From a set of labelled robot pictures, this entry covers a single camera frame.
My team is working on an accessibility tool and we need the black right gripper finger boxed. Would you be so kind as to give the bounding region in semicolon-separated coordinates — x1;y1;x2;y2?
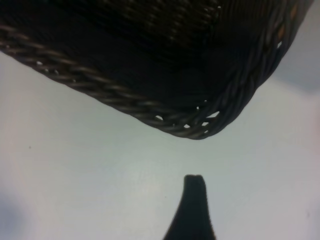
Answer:
161;174;217;240

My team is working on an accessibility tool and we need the dark brown woven basket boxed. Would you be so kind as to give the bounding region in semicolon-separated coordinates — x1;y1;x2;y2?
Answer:
0;0;308;140

